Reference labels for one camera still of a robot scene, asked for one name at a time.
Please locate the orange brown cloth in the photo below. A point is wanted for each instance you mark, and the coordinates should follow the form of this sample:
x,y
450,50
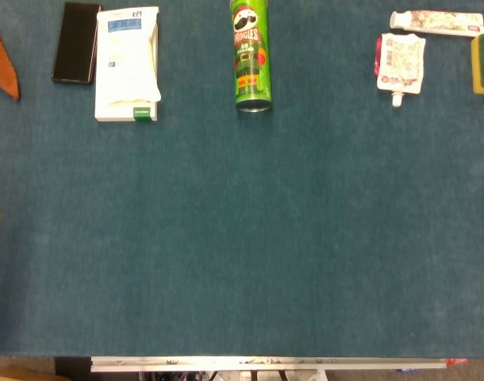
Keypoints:
x,y
4,67

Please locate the white box green tab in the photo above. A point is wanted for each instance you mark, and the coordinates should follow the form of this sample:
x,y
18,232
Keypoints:
x,y
123,113

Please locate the black smartphone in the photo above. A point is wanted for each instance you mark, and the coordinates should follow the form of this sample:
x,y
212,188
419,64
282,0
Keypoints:
x,y
76,43

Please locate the white plastic pouch blue label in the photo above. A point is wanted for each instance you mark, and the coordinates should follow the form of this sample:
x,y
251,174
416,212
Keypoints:
x,y
127,59

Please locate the blue felt table mat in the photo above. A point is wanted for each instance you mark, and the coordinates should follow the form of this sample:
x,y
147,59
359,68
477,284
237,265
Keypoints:
x,y
242,222

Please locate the green Pringles can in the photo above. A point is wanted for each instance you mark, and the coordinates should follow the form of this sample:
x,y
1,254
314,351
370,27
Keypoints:
x,y
250,59

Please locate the white spouted drink pouch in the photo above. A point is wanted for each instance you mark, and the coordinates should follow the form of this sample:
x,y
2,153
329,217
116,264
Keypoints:
x,y
400,61

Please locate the white toothpaste tube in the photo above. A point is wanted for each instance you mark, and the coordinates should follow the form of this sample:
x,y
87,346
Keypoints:
x,y
436,22

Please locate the aluminium frame rail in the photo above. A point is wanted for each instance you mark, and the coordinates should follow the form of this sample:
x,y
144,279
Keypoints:
x,y
266,363

